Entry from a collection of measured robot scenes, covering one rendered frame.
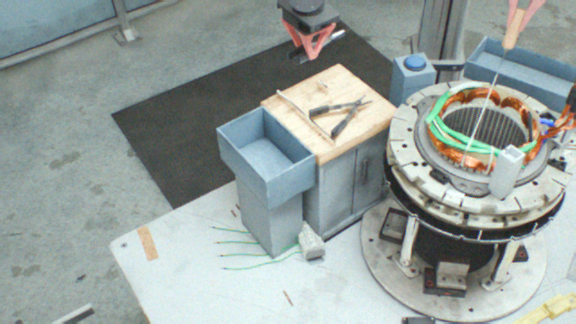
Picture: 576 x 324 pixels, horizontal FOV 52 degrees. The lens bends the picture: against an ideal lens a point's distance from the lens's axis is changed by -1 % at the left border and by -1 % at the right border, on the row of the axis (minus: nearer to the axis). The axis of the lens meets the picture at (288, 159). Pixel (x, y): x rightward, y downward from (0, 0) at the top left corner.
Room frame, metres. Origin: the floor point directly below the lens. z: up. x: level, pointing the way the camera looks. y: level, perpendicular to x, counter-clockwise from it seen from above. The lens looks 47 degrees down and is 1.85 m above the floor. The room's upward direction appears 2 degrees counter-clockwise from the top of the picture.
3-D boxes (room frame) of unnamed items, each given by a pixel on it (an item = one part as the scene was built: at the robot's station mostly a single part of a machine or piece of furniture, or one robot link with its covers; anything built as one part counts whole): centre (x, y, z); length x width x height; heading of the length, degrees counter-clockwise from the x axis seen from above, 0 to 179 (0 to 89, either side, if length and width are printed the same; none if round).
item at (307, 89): (0.87, -0.08, 1.05); 0.20 x 0.19 x 0.02; 124
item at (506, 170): (0.62, -0.34, 1.14); 0.03 x 0.03 x 0.09; 38
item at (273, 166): (0.78, 0.04, 0.92); 0.17 x 0.11 x 0.28; 34
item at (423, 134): (0.74, -0.34, 1.05); 0.22 x 0.22 x 0.12
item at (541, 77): (0.97, -0.51, 0.92); 0.25 x 0.11 x 0.28; 53
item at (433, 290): (0.62, -0.30, 0.81); 0.08 x 0.05 x 0.02; 80
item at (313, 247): (0.74, -0.04, 0.80); 0.10 x 0.05 x 0.04; 15
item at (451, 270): (0.62, -0.31, 0.85); 0.06 x 0.04 x 0.05; 80
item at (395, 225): (0.76, -0.22, 0.83); 0.05 x 0.04 x 0.02; 156
